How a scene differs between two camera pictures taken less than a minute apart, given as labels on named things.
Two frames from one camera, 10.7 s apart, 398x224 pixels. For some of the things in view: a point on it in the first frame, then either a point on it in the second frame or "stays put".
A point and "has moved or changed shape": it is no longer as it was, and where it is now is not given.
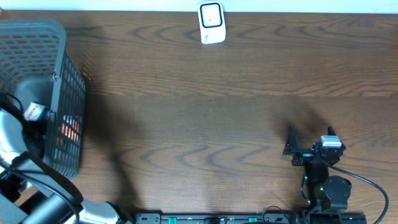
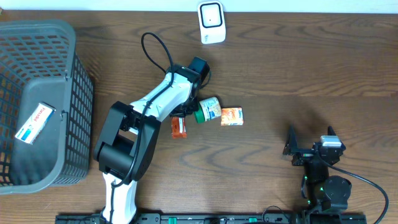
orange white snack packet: [71, 127] to [231, 116]
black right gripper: [291, 147] stays put
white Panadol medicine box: [34, 112] has moved or changed shape
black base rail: [251, 218] stays put
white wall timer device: [212, 23] stays put
